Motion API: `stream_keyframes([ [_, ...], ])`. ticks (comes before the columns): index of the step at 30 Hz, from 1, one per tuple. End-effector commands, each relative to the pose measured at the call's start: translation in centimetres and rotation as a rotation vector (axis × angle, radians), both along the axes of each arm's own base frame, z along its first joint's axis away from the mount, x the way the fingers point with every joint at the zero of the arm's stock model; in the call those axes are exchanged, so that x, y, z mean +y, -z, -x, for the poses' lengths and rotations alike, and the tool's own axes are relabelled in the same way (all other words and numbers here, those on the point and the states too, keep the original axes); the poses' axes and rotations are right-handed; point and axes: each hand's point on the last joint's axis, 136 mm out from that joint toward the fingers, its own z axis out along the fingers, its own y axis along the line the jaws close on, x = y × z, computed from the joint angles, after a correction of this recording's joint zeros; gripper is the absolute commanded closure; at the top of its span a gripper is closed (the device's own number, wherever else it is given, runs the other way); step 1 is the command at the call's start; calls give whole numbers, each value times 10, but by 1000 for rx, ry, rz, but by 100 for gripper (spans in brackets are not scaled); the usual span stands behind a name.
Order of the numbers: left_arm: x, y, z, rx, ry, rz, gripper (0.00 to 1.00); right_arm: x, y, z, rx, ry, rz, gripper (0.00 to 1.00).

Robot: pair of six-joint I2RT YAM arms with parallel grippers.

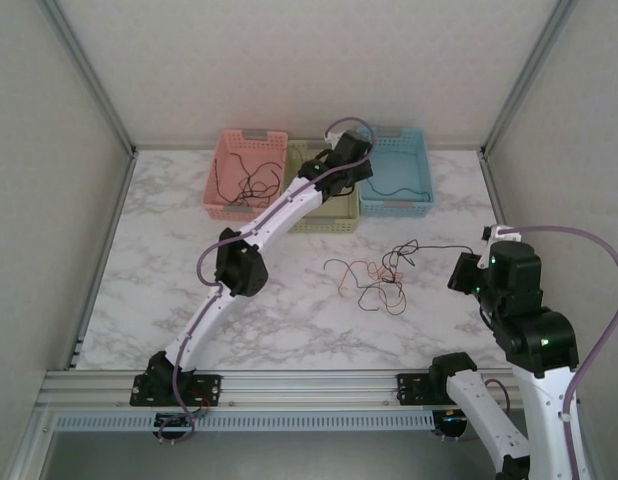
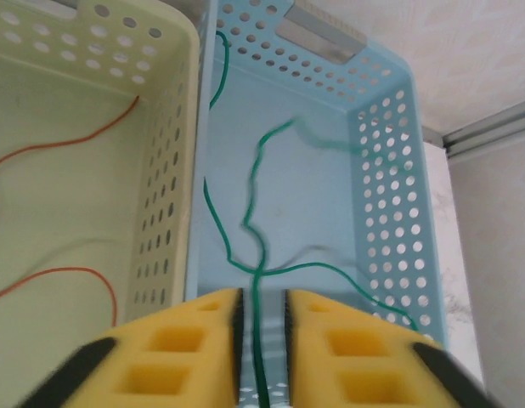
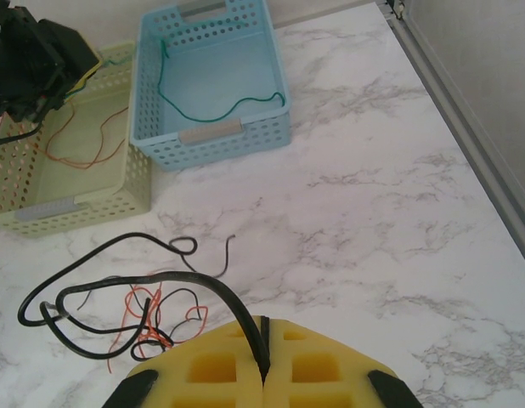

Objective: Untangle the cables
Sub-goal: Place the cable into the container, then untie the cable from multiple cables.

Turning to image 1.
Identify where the blue plastic basket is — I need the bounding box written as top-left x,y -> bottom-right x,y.
355,125 -> 435,220

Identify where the yellow-green plastic basket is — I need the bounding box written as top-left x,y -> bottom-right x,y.
281,139 -> 361,235

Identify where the aluminium side rail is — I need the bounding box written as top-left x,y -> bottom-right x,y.
477,149 -> 513,236
68,149 -> 139,372

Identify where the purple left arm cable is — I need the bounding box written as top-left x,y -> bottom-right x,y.
156,116 -> 379,446

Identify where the green cable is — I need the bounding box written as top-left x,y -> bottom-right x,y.
361,178 -> 433,202

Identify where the orange cable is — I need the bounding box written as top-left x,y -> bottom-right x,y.
367,261 -> 409,317
322,258 -> 378,299

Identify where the white slotted cable duct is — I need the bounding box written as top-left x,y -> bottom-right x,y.
53,410 -> 435,432

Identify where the pink plastic basket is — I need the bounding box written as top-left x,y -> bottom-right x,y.
201,128 -> 290,222

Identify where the aluminium frame post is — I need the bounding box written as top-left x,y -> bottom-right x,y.
38,0 -> 139,157
477,0 -> 583,159

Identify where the aluminium front rail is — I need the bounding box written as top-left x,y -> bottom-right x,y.
36,368 -> 583,412

